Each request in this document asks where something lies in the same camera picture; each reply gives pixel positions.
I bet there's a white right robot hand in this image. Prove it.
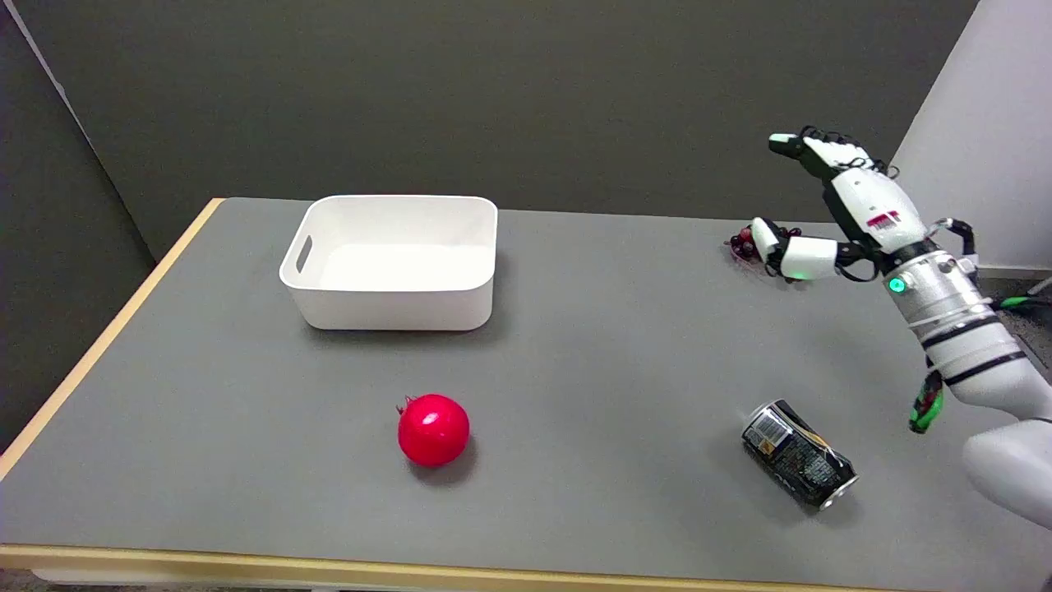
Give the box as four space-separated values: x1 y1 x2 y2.
750 126 943 284

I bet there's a black drink can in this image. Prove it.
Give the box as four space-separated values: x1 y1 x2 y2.
741 400 858 511

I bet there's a dark red grape bunch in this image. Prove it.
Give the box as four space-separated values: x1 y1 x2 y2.
725 224 802 266

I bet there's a white plastic bin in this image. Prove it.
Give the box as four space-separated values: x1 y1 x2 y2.
279 194 499 332

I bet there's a red pomegranate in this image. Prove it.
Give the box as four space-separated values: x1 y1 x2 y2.
396 393 471 469

